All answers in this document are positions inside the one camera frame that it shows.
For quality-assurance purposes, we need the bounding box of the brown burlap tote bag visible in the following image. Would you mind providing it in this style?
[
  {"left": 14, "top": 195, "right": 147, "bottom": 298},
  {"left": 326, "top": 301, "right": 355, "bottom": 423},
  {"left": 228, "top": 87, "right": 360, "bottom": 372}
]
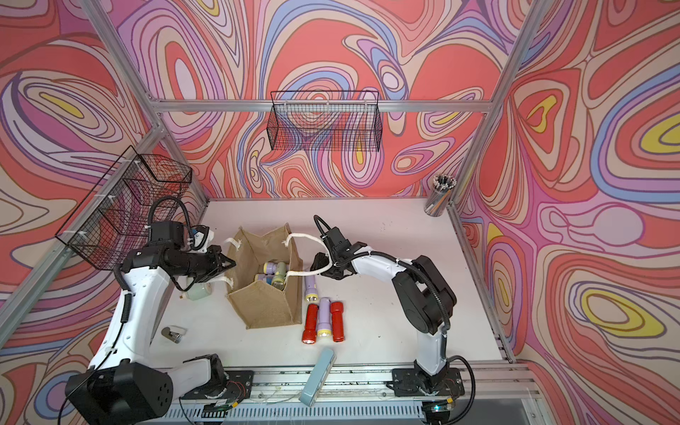
[{"left": 225, "top": 224, "right": 304, "bottom": 329}]

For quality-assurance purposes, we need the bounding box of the green flashlight row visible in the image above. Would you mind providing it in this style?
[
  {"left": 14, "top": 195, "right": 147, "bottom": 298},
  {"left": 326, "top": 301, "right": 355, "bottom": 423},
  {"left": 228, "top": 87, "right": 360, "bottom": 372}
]
[{"left": 272, "top": 262, "right": 288, "bottom": 290}]

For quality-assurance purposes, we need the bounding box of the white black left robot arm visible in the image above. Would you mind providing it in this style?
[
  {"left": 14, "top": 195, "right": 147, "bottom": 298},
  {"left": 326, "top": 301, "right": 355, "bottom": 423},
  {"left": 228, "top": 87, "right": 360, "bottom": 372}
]
[{"left": 65, "top": 196, "right": 237, "bottom": 424}]

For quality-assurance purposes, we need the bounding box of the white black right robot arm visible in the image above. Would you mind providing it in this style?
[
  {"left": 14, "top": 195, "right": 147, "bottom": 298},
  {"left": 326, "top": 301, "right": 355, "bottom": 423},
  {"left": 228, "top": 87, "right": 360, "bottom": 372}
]
[{"left": 312, "top": 215, "right": 471, "bottom": 400}]

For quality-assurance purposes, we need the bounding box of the pale green small object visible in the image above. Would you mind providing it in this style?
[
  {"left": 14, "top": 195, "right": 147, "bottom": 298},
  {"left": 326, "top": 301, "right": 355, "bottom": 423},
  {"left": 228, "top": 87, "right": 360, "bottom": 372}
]
[{"left": 185, "top": 283, "right": 213, "bottom": 301}]

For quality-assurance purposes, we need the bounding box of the red flashlight lower middle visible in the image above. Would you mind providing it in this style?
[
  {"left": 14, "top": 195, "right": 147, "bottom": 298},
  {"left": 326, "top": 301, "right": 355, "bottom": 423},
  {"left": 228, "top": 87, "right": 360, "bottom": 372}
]
[{"left": 330, "top": 301, "right": 345, "bottom": 343}]

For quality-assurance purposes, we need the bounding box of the red flashlight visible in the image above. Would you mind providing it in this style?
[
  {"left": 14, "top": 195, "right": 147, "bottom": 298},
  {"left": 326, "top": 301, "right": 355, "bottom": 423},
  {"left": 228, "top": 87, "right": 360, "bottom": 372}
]
[
  {"left": 301, "top": 303, "right": 319, "bottom": 345},
  {"left": 330, "top": 301, "right": 345, "bottom": 343}
]

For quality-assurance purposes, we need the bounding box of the small grey metal object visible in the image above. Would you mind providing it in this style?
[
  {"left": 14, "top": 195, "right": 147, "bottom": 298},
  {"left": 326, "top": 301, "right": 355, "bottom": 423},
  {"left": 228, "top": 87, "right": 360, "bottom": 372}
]
[{"left": 160, "top": 326, "right": 187, "bottom": 344}]

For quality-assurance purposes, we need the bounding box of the red flashlight lower left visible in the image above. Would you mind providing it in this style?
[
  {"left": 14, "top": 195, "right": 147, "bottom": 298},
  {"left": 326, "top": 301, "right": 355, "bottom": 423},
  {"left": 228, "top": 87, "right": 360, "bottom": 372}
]
[{"left": 301, "top": 303, "right": 319, "bottom": 345}]

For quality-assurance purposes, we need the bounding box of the silver metal pen cup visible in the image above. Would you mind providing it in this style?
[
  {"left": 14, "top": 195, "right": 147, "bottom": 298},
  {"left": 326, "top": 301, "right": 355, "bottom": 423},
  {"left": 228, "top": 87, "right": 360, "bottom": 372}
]
[{"left": 424, "top": 175, "right": 457, "bottom": 217}]

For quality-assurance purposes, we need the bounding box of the grey blue rectangular block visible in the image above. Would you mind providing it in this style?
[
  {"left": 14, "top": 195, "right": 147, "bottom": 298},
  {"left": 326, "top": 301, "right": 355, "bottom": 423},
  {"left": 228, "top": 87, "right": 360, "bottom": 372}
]
[{"left": 299, "top": 348, "right": 336, "bottom": 407}]

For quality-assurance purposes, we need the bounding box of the black wire basket left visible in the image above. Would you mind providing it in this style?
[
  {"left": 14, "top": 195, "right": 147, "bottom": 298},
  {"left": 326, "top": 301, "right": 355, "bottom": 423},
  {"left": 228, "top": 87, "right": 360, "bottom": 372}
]
[{"left": 55, "top": 147, "right": 192, "bottom": 271}]

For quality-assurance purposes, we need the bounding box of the black wire basket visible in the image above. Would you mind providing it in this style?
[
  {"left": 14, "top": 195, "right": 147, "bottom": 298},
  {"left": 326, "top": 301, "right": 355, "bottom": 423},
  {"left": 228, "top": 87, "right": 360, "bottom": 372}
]
[
  {"left": 55, "top": 147, "right": 192, "bottom": 271},
  {"left": 267, "top": 90, "right": 383, "bottom": 152}
]

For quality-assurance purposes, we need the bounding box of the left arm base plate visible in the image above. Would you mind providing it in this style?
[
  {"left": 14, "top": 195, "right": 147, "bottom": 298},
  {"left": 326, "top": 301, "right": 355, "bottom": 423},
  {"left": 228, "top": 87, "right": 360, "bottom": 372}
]
[{"left": 203, "top": 370, "right": 254, "bottom": 401}]

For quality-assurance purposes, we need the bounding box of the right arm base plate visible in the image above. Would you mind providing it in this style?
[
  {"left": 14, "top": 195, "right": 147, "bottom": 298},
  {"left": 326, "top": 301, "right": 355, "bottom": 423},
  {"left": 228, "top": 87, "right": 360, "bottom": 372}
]
[{"left": 391, "top": 368, "right": 466, "bottom": 400}]

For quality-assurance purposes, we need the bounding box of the black wire basket back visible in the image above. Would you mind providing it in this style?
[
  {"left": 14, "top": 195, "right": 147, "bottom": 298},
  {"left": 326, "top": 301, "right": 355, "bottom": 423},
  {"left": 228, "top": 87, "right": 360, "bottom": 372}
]
[{"left": 267, "top": 90, "right": 383, "bottom": 152}]

